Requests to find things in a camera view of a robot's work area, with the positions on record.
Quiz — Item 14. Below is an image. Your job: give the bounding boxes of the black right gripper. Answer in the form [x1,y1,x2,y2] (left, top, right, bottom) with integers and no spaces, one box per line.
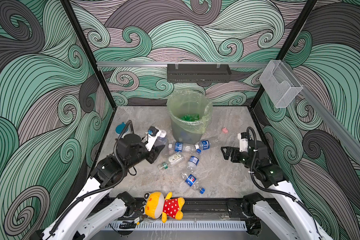
[221,145,260,172]

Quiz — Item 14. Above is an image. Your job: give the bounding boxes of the small bottle blue white label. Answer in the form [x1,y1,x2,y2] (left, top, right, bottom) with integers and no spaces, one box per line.
[187,149,202,170]

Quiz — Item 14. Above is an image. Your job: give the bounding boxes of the green soda bottle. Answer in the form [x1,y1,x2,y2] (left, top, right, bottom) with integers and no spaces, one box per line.
[181,114,200,122]

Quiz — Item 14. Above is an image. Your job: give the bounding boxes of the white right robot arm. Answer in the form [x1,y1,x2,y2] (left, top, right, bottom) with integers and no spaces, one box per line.
[221,139,331,240]

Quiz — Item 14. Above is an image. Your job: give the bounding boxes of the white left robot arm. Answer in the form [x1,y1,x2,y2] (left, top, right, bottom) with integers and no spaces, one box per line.
[30,133,166,240]

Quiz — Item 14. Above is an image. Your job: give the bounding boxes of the grey mesh waste bin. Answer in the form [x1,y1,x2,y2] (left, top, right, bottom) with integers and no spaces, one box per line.
[167,91,212,145]

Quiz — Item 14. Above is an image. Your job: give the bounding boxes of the green plastic bin liner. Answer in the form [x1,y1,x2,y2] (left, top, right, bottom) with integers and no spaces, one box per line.
[166,89,214,135]

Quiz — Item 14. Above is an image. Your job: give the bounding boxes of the clear bottle blue chinese label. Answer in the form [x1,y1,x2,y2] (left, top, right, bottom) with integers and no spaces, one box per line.
[195,137,220,151]

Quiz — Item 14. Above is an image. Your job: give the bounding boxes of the clear bottle white green label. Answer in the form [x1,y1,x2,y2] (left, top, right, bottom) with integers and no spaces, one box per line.
[158,152,185,171]

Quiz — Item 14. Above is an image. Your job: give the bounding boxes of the clear bottle blue label middle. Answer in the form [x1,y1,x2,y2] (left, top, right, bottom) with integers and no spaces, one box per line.
[168,142,196,153]

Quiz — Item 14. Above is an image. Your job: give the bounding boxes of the white jar teal lid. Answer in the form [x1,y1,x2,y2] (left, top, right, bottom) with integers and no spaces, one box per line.
[115,122,130,136]

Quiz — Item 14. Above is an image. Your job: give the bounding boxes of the pepsi label clear bottle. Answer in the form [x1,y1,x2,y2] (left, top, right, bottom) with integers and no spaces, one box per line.
[181,171,205,195]

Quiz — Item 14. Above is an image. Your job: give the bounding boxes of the yellow plush toy red dress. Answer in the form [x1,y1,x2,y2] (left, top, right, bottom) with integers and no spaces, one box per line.
[140,192,185,223]

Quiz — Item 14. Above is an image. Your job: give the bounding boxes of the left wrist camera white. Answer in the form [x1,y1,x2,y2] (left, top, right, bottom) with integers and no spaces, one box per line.
[143,126,161,151]

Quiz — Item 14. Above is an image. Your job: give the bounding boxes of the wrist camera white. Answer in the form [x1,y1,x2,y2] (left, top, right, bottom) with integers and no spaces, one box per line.
[238,132,249,153]
[143,126,161,151]

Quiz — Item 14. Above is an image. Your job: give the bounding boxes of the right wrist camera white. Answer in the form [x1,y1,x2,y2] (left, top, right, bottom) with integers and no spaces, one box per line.
[238,132,249,153]

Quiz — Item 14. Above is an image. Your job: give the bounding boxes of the white cable duct front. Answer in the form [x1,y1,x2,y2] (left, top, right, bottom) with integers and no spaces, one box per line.
[126,221,247,232]

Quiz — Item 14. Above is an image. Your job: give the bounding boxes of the black wall shelf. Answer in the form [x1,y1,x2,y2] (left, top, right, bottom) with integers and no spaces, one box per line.
[167,65,232,84]

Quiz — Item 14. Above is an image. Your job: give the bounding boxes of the clear acrylic wall box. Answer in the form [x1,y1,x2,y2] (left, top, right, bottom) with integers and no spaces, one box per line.
[260,60,303,109]

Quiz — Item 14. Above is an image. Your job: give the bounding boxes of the aluminium rail back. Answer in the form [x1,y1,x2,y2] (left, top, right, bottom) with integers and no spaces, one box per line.
[96,61,268,68]

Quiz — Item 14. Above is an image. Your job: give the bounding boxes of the aluminium rail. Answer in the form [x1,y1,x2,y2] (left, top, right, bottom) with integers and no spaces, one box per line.
[96,61,268,68]
[284,63,360,165]

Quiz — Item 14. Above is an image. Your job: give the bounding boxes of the aluminium rail right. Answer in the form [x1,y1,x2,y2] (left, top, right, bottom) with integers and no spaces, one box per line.
[284,63,360,165]

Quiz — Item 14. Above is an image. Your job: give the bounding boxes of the black corner frame post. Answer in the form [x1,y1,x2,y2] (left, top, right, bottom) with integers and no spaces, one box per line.
[253,0,319,103]

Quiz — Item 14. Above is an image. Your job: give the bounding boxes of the black left corner post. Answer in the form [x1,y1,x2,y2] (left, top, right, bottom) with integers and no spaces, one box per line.
[60,0,117,112]

